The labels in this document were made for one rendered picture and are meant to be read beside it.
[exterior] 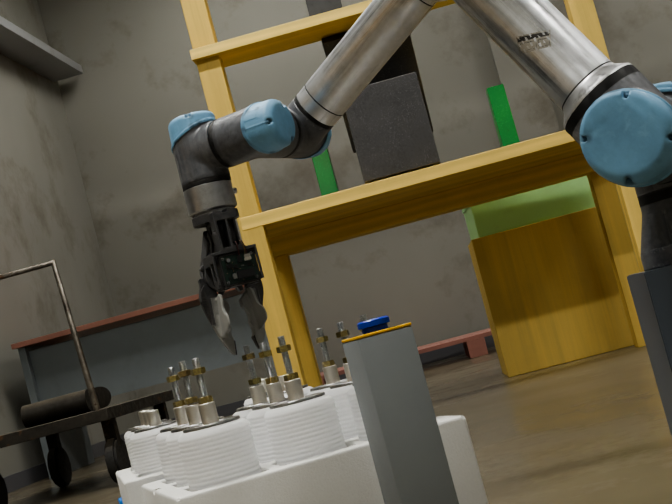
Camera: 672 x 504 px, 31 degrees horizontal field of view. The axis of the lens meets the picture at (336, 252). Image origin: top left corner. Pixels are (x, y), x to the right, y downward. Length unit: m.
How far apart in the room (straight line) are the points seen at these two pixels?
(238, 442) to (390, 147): 2.82
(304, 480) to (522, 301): 3.44
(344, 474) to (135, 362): 4.96
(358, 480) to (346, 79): 0.62
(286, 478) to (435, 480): 0.20
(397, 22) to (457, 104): 6.92
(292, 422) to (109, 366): 4.96
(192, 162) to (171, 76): 7.20
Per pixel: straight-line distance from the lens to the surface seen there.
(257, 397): 1.86
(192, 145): 1.84
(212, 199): 1.83
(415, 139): 4.31
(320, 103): 1.88
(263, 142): 1.79
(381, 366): 1.45
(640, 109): 1.52
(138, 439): 2.11
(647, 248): 1.68
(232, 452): 1.57
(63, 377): 6.61
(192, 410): 1.72
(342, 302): 8.67
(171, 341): 6.44
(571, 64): 1.57
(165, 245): 8.91
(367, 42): 1.84
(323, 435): 1.60
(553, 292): 4.96
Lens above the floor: 0.32
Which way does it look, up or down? 4 degrees up
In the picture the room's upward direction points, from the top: 15 degrees counter-clockwise
